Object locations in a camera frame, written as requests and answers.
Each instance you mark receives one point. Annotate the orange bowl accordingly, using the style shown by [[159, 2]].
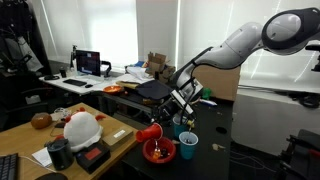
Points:
[[113, 89]]

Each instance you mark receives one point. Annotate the white plastic fork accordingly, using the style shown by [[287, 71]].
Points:
[[157, 151]]

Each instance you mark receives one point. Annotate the red bowl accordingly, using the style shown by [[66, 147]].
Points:
[[168, 150]]

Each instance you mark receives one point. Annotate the brown football toy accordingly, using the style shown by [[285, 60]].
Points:
[[41, 120]]

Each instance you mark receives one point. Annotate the blue cup right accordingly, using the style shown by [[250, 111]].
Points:
[[179, 125]]

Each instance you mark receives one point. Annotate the blue plastic bin lid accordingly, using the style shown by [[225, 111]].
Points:
[[154, 89]]

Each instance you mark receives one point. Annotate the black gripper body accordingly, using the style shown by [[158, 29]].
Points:
[[175, 105]]

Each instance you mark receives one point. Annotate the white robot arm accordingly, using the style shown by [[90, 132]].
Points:
[[285, 33]]

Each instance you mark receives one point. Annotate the red plastic cup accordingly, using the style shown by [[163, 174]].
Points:
[[153, 131]]

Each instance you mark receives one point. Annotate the black cylindrical speaker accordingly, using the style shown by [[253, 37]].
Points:
[[60, 154]]

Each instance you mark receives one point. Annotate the blue cup left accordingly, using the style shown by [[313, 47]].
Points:
[[188, 142]]

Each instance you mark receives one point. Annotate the tan rectangular box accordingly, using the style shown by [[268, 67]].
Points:
[[117, 137]]

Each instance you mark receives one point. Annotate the wooden desk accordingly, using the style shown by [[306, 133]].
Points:
[[25, 140]]

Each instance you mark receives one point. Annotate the black monitor screen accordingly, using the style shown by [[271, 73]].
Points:
[[88, 62]]

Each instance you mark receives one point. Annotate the blue cup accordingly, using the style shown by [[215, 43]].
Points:
[[188, 142], [179, 125]]

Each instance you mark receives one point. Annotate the green toy figure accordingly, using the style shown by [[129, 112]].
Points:
[[206, 93]]

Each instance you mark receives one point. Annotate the black keyboard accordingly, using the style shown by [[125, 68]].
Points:
[[9, 167]]

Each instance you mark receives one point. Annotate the brown cardboard box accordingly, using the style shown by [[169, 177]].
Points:
[[158, 67]]

